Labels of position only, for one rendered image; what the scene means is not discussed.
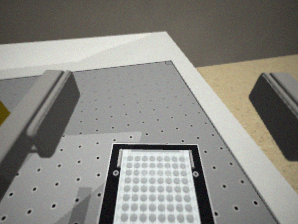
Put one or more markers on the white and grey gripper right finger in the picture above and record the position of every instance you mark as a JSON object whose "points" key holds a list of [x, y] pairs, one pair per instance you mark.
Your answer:
{"points": [[275, 99]]}

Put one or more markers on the white well plate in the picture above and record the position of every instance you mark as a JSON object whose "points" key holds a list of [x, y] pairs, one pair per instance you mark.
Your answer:
{"points": [[146, 206]]}

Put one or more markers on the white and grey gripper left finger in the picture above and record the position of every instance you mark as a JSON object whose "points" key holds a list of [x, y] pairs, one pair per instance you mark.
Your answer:
{"points": [[37, 123]]}

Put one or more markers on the yellow recycle bin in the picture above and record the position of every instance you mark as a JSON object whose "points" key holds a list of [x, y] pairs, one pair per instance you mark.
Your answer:
{"points": [[4, 113]]}

